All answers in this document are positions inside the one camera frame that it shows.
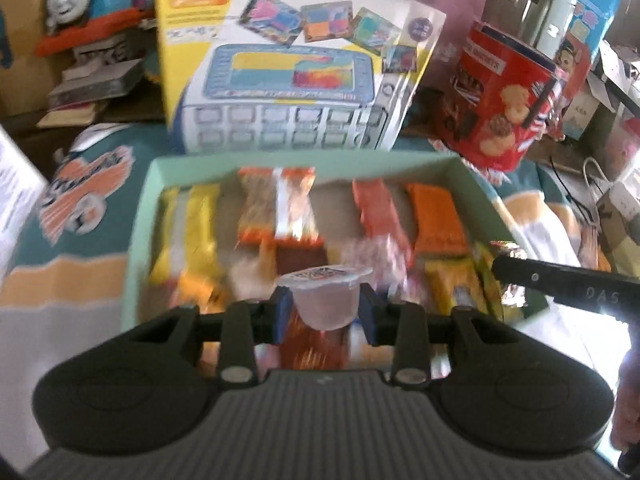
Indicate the person's right hand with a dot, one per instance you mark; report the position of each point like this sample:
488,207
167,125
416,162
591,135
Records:
627,400

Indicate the brown snack packet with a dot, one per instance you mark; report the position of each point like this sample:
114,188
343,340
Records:
300,252

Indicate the orange-red long snack packet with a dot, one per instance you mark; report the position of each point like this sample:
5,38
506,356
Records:
380,215

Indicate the red candy packet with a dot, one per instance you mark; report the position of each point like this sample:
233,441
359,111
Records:
310,350

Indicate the mint green cardboard box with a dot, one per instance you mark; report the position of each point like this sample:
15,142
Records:
325,167

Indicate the pink white snack packet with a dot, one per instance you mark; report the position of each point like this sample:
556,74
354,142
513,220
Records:
380,257

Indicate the stack of small boxes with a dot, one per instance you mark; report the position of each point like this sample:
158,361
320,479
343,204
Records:
95,85

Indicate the white power strip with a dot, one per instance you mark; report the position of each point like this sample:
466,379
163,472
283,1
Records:
625,200

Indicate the blue toy box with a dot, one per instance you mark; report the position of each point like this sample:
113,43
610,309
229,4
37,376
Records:
595,15

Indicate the printed blanket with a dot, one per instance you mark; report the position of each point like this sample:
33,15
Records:
65,280

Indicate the glass jar appliance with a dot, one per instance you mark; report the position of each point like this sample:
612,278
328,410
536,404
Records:
520,5

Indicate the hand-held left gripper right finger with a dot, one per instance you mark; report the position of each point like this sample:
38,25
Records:
367,317

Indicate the toy tablet box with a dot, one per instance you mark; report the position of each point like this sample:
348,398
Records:
300,60

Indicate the yellow wavy snack packet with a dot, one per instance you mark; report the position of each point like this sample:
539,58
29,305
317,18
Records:
200,230

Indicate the yellow-green snack bar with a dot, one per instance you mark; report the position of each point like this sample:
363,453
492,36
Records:
490,292

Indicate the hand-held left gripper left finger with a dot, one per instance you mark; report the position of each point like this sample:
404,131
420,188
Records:
282,312

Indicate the striped orange noodle snack packet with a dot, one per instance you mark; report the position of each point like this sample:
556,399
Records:
260,205

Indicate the white instruction sheet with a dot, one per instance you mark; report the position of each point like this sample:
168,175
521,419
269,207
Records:
15,195

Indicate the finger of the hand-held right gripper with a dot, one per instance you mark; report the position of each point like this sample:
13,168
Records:
525,275

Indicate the red cookie tin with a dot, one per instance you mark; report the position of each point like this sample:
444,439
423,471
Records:
495,105

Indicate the yellow snack packet blue label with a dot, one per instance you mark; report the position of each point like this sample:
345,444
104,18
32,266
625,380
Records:
450,280

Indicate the clear jelly cup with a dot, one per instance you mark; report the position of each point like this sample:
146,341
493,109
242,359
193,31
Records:
325,300

